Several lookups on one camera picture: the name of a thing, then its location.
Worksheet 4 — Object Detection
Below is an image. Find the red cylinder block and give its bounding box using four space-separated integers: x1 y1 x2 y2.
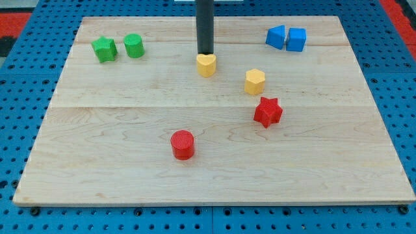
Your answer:
170 130 195 161

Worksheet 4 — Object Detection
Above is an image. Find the yellow heart block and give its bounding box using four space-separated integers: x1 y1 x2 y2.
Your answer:
196 54 216 77

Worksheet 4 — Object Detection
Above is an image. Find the yellow hexagon block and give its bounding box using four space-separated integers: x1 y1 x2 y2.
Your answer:
244 69 265 95

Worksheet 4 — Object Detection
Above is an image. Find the red star block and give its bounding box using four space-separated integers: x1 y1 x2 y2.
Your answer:
253 97 283 129

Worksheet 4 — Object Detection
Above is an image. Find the light wooden board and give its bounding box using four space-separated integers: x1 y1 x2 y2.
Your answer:
13 16 415 207

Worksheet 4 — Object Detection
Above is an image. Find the blue triangle block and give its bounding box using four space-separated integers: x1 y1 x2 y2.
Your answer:
265 25 285 50

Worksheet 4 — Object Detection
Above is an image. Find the green cylinder block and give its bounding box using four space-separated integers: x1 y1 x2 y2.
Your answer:
123 33 145 59

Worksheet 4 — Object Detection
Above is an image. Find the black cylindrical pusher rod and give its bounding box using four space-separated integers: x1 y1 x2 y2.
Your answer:
196 0 214 55

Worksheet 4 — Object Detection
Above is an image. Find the blue cube block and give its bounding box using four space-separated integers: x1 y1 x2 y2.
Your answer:
286 28 307 52

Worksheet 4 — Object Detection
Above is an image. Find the green star block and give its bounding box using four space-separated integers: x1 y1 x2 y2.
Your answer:
91 36 118 63

